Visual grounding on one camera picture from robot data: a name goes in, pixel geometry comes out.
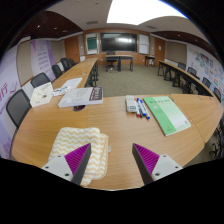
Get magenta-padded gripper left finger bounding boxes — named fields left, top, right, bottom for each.
left=40, top=142, right=92, bottom=186

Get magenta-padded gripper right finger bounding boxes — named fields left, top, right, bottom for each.
left=131, top=142, right=184, bottom=186

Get cream zigzag patterned towel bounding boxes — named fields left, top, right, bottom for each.
left=47, top=126, right=110, bottom=188

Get green softcover book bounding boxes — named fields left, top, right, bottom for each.
left=142, top=95, right=193, bottom=137

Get dark round table grommet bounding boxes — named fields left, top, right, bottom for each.
left=71, top=104, right=87, bottom=113

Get group of black office chairs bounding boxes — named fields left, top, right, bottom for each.
left=176, top=61, right=224, bottom=158

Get white whiteboard eraser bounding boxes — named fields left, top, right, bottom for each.
left=124, top=94, right=138, bottom=114

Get large white book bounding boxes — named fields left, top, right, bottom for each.
left=57, top=86, right=105, bottom=109

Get open white cardboard box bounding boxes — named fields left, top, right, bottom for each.
left=29, top=81, right=55, bottom=108

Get black mesh office chair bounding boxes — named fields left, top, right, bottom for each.
left=29, top=71, right=52, bottom=90
left=5, top=88, right=33, bottom=130

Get small white blue packet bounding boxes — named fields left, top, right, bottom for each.
left=51, top=85, right=73, bottom=98

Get white paper sheets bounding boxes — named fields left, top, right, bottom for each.
left=60, top=77, right=84, bottom=90

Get long wooden table row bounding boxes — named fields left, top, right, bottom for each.
left=156, top=59, right=215, bottom=98

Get group of black mesh chairs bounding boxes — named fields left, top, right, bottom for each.
left=51, top=57, right=77, bottom=80

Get small dark side desk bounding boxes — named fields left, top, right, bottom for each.
left=144, top=54, right=157, bottom=68

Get brown wooden door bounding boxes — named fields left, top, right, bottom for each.
left=63, top=35, right=81, bottom=65
left=153, top=36, right=166, bottom=68

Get wooden lecturer desk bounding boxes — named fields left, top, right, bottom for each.
left=105, top=54, right=135, bottom=73

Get black lecturer office chair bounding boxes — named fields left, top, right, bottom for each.
left=105, top=50, right=119, bottom=71

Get bright ceiling light panel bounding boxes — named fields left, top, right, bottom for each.
left=106, top=0, right=188, bottom=26

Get purple wall banner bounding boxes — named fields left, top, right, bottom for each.
left=30, top=38, right=57, bottom=82

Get colourful wall posters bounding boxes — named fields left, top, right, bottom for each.
left=189, top=49, right=224, bottom=92

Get white wall whiteboard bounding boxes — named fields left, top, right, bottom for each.
left=138, top=33, right=151, bottom=56

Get green framed wall board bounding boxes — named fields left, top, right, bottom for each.
left=85, top=32, right=100, bottom=56

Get large black wall screen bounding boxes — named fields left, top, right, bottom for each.
left=100, top=31, right=138, bottom=53

